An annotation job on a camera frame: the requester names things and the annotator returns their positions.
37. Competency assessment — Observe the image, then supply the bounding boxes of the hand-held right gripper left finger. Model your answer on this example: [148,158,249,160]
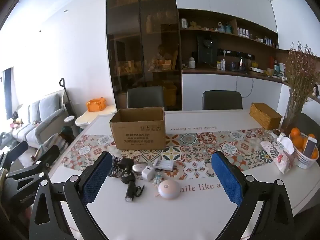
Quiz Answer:
[29,151,113,240]

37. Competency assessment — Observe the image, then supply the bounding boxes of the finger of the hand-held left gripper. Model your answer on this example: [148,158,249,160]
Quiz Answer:
[0,141,29,173]
[6,145,61,181]

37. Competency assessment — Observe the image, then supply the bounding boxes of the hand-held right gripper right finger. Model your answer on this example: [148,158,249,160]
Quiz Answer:
[211,151,297,240]

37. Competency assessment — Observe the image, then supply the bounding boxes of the silver oval device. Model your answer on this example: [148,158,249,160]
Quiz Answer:
[132,163,148,173]

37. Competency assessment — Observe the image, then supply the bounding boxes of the brown cardboard box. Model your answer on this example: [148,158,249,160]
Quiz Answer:
[109,106,167,150]

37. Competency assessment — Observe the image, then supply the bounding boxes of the striped cloth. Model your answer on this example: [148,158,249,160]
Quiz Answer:
[41,133,71,153]

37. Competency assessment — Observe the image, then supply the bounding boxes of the stuffed toys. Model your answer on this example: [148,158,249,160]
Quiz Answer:
[9,118,25,131]

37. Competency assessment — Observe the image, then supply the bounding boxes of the dark green cap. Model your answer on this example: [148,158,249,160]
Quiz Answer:
[62,126,76,141]

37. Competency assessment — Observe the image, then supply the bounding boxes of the grey sofa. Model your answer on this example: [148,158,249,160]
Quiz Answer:
[11,94,67,149]

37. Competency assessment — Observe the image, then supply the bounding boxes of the floral printed table mat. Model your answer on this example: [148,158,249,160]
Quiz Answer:
[49,109,320,240]

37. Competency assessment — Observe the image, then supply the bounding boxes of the white plug charger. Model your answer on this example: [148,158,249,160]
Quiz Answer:
[141,169,156,182]

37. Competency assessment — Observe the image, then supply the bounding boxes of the floral tissue cover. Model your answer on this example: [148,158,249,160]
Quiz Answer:
[260,136,296,174]

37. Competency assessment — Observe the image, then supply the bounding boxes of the round white pink device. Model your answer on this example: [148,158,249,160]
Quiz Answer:
[157,179,181,200]

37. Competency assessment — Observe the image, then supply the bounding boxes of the white high chair tray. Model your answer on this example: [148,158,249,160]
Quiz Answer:
[75,105,117,130]

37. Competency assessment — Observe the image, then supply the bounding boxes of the dark blue curtain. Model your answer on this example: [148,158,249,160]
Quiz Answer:
[2,67,13,117]

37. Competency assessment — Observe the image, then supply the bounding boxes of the white battery charger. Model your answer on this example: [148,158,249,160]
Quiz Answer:
[153,158,175,172]

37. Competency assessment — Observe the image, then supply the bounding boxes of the orange plastic crate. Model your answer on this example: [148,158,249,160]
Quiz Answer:
[86,98,106,112]

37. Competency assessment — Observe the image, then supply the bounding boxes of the woven wicker box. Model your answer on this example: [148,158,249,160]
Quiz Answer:
[249,102,283,130]

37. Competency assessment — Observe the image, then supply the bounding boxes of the white plastic fruit basket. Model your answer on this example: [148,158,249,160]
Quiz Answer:
[289,132,320,169]

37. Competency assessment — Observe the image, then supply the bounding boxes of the dark dining chair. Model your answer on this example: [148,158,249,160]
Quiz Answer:
[202,90,243,110]
[126,86,165,110]

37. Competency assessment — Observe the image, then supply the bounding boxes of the glass vase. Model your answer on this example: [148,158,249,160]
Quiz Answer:
[281,97,304,137]

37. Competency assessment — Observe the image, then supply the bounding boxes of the white smartphone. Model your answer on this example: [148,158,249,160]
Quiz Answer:
[302,136,317,159]

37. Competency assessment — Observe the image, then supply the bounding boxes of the white counter cabinet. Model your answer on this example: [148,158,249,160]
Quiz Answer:
[181,70,290,111]

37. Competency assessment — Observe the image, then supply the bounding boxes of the dried flower bouquet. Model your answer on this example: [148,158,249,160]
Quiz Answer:
[284,41,320,128]

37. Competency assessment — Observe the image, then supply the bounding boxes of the black coffee machine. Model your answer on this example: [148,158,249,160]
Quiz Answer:
[197,34,217,64]

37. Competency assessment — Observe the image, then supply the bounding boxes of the dark glass cabinet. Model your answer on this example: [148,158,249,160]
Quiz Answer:
[106,0,183,112]

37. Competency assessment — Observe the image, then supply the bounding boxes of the black power adapter with cable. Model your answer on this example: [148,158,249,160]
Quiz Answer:
[110,155,137,183]

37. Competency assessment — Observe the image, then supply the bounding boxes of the dark hanging cable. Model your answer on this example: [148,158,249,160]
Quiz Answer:
[236,75,254,98]

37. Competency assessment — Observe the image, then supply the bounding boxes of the black wall power rail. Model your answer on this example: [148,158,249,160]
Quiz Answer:
[217,49,256,57]

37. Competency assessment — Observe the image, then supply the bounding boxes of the wooden wall shelf unit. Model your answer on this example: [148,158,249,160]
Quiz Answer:
[177,9,320,80]

